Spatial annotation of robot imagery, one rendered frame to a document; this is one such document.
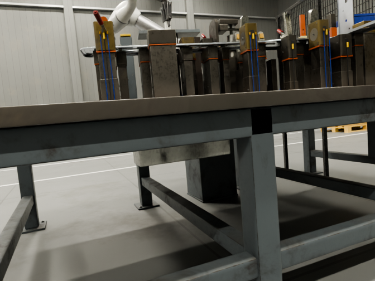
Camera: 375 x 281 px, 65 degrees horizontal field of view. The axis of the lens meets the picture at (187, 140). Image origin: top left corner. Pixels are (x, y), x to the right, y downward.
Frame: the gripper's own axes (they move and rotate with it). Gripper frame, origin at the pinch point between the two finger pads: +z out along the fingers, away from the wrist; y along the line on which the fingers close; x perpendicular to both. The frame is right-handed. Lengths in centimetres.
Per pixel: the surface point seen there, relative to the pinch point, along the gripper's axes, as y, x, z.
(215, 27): 25.4, 18.1, 6.3
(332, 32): 45, 90, 12
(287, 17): 35, 63, 1
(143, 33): 3.1, -17.4, 5.0
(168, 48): 50, -23, 25
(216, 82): 42, 5, 39
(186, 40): 23.2, -0.3, 13.8
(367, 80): 73, 78, 45
